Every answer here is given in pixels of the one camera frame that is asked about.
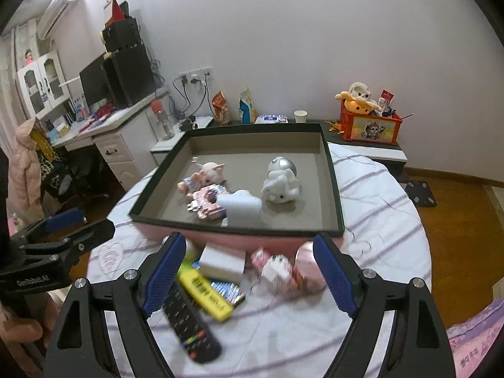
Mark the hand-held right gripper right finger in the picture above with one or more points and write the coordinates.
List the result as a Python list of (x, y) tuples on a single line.
[(336, 283)]

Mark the white robot dog toy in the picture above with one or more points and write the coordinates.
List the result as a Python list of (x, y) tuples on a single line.
[(279, 185)]

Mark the dark green shallow tray box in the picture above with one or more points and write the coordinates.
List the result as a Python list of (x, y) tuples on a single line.
[(244, 165)]

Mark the yellow tube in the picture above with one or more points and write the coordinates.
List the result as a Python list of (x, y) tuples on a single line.
[(206, 295)]

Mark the pink patterned quilt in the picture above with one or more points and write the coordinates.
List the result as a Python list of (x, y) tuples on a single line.
[(480, 342)]

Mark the white wall power outlet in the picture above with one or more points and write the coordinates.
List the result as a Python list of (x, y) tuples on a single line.
[(195, 75)]

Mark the person's left hand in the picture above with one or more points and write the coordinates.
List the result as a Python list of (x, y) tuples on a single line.
[(19, 330)]

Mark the red cone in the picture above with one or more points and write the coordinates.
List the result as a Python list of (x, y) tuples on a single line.
[(114, 12)]

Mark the orange snack bag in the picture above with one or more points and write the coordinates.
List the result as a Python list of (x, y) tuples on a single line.
[(221, 108)]

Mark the small white round object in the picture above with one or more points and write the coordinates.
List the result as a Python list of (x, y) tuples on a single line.
[(191, 249)]

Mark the orange toy crate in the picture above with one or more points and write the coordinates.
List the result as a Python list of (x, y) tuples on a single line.
[(372, 130)]

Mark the white heart-shaped case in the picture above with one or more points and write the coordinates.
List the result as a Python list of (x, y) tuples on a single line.
[(241, 208)]

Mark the red tag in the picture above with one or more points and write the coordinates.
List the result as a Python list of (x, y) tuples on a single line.
[(386, 97)]

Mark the blue white snack bag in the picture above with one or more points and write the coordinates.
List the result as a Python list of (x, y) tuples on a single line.
[(247, 106)]

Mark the white side table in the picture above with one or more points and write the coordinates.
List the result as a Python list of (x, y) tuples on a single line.
[(169, 147)]

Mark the black computer tower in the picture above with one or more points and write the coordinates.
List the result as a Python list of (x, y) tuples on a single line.
[(130, 71)]

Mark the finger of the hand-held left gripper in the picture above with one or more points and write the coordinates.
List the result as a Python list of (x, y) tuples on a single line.
[(65, 219), (84, 236)]

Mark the books on desk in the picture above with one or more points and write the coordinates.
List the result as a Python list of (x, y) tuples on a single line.
[(78, 108)]

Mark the small orange toy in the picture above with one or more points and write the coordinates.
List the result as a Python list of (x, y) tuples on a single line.
[(334, 126)]

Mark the white desk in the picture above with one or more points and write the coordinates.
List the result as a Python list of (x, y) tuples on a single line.
[(118, 141)]

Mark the small black gadget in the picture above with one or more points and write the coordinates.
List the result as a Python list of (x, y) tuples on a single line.
[(188, 123)]

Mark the black office chair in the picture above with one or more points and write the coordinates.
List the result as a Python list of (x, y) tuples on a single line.
[(75, 181)]

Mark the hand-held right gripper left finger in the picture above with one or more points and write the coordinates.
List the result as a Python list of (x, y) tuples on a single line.
[(164, 279)]

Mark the white glass door cabinet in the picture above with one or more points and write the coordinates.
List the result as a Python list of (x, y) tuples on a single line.
[(41, 82)]

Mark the black top low cabinet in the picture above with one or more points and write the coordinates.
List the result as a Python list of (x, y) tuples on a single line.
[(378, 149)]

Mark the small pink doll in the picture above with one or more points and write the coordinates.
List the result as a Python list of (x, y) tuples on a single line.
[(28, 57)]

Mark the white paper cup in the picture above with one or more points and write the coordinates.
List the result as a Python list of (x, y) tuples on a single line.
[(300, 116)]

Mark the yellow plush toy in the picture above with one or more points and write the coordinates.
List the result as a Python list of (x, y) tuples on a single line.
[(356, 105)]

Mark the white plush toy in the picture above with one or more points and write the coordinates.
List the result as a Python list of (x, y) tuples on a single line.
[(360, 90)]

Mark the wet wipes pack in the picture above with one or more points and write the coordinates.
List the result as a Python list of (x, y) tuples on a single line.
[(271, 119)]

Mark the blue gold foil packet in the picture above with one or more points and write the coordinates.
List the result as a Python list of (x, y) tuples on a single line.
[(230, 293)]

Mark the pink round container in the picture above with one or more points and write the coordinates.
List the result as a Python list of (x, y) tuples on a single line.
[(307, 267)]

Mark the black floor scale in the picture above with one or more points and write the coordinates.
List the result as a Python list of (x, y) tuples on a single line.
[(420, 193)]

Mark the pink coat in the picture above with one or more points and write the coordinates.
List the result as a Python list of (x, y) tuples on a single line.
[(23, 165)]

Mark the black computer monitor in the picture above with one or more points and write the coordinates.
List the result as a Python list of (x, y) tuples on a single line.
[(94, 82)]

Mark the pink pig doll figurine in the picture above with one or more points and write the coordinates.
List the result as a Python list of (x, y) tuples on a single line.
[(210, 173)]

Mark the white air conditioner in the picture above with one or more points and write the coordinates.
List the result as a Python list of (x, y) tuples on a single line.
[(57, 10)]

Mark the black remote control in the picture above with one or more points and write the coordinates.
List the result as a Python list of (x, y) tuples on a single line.
[(189, 327)]

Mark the clear bottle with pink lid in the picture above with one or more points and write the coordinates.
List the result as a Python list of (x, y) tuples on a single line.
[(163, 124)]

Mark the pink white block figure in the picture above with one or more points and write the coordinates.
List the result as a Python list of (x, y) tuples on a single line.
[(273, 269)]

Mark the flat pink building block toy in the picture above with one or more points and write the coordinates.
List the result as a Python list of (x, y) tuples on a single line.
[(206, 204)]

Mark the small white box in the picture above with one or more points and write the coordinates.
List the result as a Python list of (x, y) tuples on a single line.
[(220, 262)]

